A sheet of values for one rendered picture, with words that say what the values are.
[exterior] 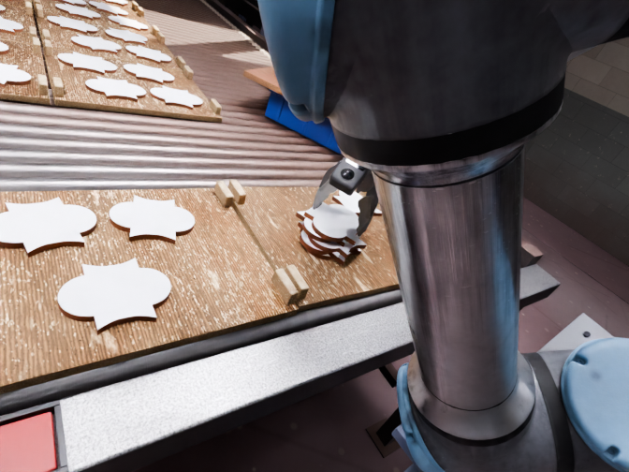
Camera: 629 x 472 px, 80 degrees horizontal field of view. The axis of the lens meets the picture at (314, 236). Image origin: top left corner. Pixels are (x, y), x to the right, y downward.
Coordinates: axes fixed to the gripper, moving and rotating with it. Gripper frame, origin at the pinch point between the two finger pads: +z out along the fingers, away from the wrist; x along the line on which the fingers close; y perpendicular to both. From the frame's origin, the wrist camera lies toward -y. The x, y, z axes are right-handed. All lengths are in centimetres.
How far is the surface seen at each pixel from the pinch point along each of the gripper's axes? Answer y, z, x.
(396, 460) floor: 33, 99, -55
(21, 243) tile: -41, 4, 31
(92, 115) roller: -3, 7, 65
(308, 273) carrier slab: -12.4, 5.3, -1.9
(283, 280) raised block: -20.4, 2.7, -0.2
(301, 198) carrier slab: 10.2, 5.3, 12.0
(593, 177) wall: 437, 40, -159
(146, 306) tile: -37.6, 4.2, 11.2
